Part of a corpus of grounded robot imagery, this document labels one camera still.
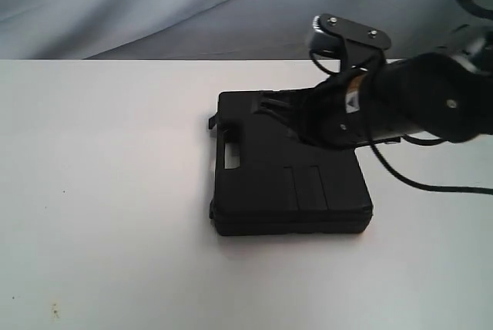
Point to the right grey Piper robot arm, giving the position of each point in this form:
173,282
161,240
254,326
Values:
446,92

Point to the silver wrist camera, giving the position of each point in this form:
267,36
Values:
348,42

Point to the black plastic tool case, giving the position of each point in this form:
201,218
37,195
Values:
265,183

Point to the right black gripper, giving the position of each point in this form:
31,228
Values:
318,116

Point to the white backdrop cloth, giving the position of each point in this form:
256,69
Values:
207,29

